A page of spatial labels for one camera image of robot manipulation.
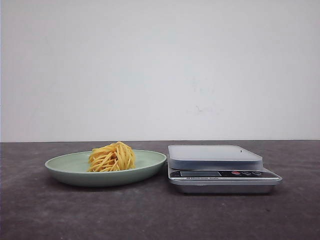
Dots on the yellow vermicelli noodle bundle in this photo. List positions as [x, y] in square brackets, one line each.
[113, 157]

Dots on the silver digital kitchen scale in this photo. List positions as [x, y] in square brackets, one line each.
[218, 169]

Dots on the light green plate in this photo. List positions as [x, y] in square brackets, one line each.
[72, 169]

